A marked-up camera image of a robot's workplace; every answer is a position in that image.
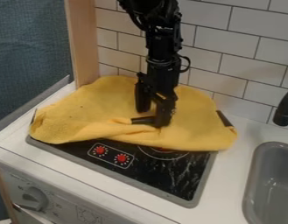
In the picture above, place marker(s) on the tap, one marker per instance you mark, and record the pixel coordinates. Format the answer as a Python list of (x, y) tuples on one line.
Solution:
[(284, 109)]

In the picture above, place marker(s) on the toy sink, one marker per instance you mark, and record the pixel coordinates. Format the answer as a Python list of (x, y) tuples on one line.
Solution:
[(268, 183)]

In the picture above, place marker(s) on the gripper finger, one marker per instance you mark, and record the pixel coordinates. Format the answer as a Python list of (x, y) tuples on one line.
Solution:
[(164, 112), (142, 99)]

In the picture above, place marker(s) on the toy stove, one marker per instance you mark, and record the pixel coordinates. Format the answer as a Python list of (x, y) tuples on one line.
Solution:
[(149, 167)]

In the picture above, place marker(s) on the yellow cloth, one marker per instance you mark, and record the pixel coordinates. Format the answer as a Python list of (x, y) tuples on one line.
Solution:
[(99, 113)]

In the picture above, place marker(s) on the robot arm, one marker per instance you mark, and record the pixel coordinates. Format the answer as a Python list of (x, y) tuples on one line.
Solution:
[(161, 26)]

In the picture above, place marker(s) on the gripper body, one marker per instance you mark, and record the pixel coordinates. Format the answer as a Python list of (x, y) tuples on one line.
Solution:
[(162, 76)]

